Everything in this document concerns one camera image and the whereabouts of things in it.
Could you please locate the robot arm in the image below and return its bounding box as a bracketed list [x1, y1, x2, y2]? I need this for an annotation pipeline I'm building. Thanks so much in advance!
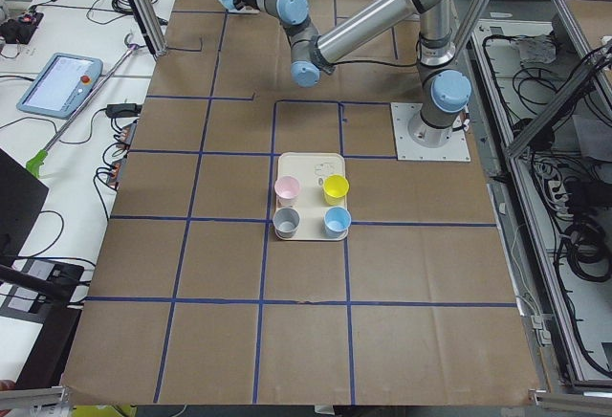
[229, 0, 443, 88]

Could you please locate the aluminium frame post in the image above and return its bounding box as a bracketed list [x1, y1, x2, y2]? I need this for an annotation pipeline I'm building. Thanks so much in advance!
[128, 0, 167, 58]

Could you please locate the pink plastic cup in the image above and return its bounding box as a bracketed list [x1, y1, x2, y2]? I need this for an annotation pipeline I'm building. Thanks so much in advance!
[274, 175, 301, 207]

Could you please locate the yellow plastic cup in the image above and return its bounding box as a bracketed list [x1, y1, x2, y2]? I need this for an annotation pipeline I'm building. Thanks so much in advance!
[322, 174, 350, 206]

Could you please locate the grey plastic cup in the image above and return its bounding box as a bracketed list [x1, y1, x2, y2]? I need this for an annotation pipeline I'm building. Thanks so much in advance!
[273, 207, 300, 239]

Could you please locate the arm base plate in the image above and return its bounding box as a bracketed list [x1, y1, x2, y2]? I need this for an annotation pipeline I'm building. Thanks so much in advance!
[390, 102, 470, 163]

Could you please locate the cream plastic tray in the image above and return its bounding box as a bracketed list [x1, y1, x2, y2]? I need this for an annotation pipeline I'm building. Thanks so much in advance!
[275, 152, 348, 241]

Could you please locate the reacher grabber tool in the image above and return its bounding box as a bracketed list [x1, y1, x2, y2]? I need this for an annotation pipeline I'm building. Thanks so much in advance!
[26, 32, 149, 174]

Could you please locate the blue teach pendant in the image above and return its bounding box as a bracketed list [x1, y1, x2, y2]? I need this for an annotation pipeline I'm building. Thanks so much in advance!
[16, 53, 103, 119]

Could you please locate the black power adapter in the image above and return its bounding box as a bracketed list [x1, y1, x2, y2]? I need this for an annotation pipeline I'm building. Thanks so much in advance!
[105, 102, 142, 119]

